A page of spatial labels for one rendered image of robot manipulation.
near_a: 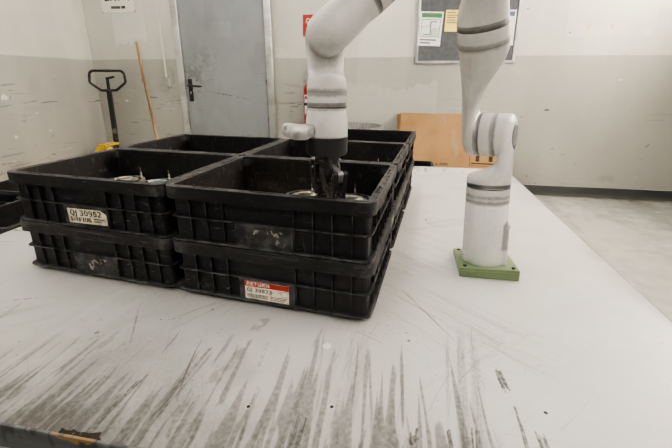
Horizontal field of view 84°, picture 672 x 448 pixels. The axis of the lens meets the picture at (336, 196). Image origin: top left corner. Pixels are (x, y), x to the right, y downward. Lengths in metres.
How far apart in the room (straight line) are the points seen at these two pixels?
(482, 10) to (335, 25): 0.26
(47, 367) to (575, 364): 0.80
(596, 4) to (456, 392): 3.94
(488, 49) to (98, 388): 0.82
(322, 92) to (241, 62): 3.64
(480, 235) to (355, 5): 0.53
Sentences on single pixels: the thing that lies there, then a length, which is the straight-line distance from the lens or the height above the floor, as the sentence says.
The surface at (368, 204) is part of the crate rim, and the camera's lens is 0.60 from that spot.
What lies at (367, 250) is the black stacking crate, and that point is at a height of 0.84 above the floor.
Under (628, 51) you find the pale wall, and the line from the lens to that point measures 4.38.
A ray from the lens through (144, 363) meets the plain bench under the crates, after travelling 0.70.
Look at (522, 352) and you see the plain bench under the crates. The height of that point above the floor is 0.70.
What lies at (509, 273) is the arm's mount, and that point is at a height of 0.72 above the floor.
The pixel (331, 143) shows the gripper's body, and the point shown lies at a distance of 0.65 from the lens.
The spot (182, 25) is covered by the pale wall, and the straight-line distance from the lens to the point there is 4.58.
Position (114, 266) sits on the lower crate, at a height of 0.74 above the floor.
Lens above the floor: 1.12
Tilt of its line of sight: 17 degrees down
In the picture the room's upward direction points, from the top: straight up
